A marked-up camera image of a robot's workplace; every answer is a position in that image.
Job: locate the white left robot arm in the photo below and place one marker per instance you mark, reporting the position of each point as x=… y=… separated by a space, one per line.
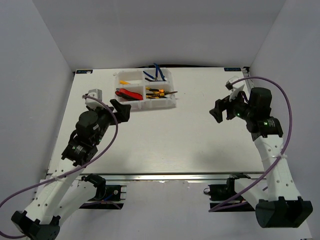
x=42 y=219

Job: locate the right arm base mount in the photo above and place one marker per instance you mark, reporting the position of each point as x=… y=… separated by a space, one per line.
x=220 y=192

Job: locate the blue handled cutters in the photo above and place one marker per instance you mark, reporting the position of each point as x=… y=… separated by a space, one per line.
x=158 y=75

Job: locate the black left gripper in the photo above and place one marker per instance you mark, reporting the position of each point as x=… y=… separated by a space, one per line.
x=123 y=111

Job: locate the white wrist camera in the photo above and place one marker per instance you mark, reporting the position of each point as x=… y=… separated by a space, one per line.
x=93 y=97
x=235 y=87

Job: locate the blue sticker left corner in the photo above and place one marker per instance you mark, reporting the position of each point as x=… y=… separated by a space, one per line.
x=84 y=71

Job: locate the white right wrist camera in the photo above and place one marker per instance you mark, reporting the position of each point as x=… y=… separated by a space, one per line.
x=235 y=87

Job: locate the blue wire cutters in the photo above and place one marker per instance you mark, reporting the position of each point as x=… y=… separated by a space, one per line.
x=151 y=78

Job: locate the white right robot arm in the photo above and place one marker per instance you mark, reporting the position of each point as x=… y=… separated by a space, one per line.
x=281 y=204

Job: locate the blue sticker corner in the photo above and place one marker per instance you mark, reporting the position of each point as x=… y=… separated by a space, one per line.
x=232 y=69
x=84 y=71

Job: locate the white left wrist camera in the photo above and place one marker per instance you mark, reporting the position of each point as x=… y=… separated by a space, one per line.
x=93 y=97

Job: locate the yellow handle screwdriver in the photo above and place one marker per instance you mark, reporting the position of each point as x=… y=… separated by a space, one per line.
x=124 y=82

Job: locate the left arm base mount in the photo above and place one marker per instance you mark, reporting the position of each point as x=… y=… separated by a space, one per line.
x=107 y=196

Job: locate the white compartment tray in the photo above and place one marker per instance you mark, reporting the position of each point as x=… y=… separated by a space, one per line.
x=138 y=84

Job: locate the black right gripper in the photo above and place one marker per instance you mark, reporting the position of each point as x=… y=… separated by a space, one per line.
x=221 y=105

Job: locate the blue sticker right corner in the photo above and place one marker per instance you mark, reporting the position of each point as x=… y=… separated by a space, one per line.
x=232 y=69

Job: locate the aluminium rail front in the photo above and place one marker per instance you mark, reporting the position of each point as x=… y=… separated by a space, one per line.
x=157 y=177

